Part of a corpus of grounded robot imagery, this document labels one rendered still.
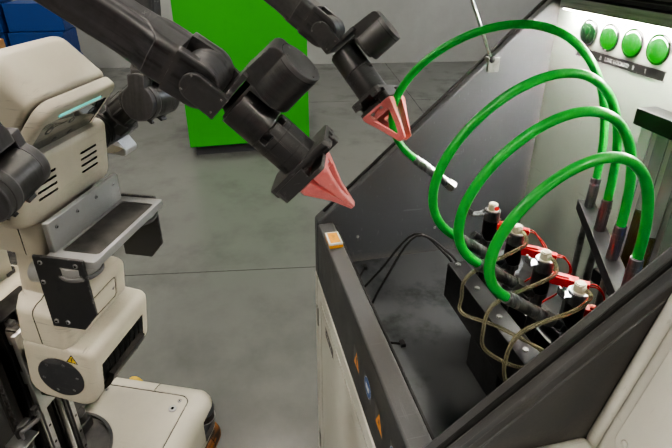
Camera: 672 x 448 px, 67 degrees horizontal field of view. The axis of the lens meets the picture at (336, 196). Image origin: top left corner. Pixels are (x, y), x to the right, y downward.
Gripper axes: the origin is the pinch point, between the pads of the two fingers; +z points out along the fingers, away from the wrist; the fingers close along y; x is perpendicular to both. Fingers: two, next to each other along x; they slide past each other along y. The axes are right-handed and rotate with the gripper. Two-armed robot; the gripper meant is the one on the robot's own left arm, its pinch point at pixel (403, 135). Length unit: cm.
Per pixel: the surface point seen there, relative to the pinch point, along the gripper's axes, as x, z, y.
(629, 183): -25.4, 27.1, -5.0
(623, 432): -10, 49, -26
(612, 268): -16.3, 37.0, -3.8
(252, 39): 134, -165, 224
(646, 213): -25.5, 30.3, -13.4
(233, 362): 137, 19, 57
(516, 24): -26.0, -2.7, 1.8
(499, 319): 2.7, 35.6, -6.2
